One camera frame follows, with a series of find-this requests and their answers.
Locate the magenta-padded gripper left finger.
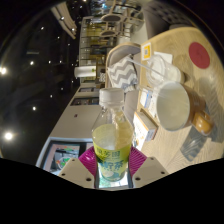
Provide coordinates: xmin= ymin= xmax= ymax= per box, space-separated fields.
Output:
xmin=58 ymin=145 xmax=99 ymax=189

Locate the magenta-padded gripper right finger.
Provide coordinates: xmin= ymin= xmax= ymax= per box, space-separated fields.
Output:
xmin=128 ymin=145 xmax=170 ymax=189

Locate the clear green-labelled drink bottle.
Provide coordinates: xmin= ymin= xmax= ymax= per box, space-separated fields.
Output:
xmin=91 ymin=87 xmax=134 ymax=183

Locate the colourful window picture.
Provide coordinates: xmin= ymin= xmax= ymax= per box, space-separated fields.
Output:
xmin=41 ymin=139 xmax=88 ymax=174

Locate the brown mug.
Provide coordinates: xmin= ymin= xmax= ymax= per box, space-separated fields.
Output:
xmin=155 ymin=80 xmax=214 ymax=136

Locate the blue and white card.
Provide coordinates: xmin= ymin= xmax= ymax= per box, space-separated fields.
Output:
xmin=139 ymin=89 xmax=154 ymax=108

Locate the group of ceiling lights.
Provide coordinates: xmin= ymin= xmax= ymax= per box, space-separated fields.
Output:
xmin=0 ymin=13 xmax=78 ymax=141

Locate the white round column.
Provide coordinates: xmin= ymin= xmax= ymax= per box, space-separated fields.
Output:
xmin=73 ymin=64 xmax=98 ymax=79

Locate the grey chevron cushion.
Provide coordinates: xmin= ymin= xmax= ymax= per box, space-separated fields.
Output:
xmin=107 ymin=57 xmax=139 ymax=93

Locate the clear plastic cup with straw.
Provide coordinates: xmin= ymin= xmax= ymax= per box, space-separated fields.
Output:
xmin=126 ymin=54 xmax=186 ymax=89

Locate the white napkin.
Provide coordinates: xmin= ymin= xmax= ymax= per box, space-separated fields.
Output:
xmin=153 ymin=51 xmax=174 ymax=66

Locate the yellow square card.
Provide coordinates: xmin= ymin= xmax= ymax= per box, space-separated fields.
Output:
xmin=140 ymin=42 xmax=153 ymax=62

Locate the curved grey sofa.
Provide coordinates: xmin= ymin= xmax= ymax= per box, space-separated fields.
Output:
xmin=104 ymin=42 xmax=143 ymax=128

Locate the flat round red coaster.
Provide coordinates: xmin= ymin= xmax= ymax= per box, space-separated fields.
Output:
xmin=188 ymin=41 xmax=211 ymax=70

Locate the group of dining chairs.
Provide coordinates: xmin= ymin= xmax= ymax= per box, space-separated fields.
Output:
xmin=99 ymin=0 xmax=148 ymax=38

